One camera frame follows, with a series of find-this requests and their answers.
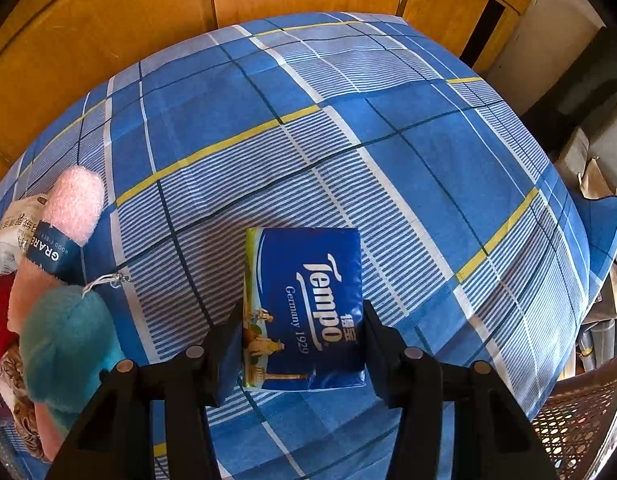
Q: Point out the brown patterned cloth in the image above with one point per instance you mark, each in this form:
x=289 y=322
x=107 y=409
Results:
x=18 y=400

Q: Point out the brown wicker basket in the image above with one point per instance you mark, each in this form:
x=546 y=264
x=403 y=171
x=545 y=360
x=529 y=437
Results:
x=578 y=420

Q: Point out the beige paper bag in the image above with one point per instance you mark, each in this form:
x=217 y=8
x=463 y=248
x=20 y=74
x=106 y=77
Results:
x=598 y=180

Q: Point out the red cloth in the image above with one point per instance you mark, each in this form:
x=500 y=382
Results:
x=1 y=310

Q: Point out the pink towel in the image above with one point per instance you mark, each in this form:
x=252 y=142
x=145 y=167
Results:
x=73 y=200

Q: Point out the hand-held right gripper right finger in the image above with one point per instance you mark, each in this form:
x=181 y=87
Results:
x=377 y=360

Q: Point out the blue plaid bed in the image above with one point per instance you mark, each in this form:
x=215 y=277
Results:
x=338 y=160

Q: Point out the blue tissue pack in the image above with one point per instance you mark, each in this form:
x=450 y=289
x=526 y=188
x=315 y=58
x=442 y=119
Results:
x=298 y=300

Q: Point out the wooden wardrobe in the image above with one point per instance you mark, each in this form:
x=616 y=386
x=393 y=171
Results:
x=138 y=10

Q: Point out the white wet wipes pack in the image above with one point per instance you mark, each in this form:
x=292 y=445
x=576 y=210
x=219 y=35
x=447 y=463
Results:
x=13 y=240

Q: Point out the doll with teal hat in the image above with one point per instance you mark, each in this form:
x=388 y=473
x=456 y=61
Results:
x=63 y=340

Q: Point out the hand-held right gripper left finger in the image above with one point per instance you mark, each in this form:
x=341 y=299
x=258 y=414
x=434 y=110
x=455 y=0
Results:
x=229 y=357

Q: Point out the blue plaid pillow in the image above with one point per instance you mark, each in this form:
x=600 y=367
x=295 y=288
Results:
x=598 y=240

